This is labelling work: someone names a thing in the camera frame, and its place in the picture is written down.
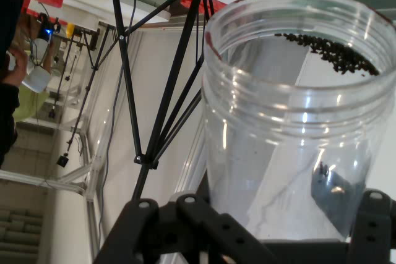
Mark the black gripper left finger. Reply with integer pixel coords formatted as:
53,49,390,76
92,194,279,264

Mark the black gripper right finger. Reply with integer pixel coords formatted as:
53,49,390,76
310,164,396,264

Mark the clear plastic jar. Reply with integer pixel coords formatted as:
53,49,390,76
200,0,396,243

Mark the black granules heap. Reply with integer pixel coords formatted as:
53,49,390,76
274,32,381,77

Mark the thin black stand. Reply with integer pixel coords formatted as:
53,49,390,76
55,25,108,168

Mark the black tripod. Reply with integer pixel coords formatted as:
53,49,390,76
106,0,217,203

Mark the person in black sleeve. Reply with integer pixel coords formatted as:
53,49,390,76
0,0,52,168

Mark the aluminium rail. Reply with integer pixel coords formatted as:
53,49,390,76
174,89,207,198

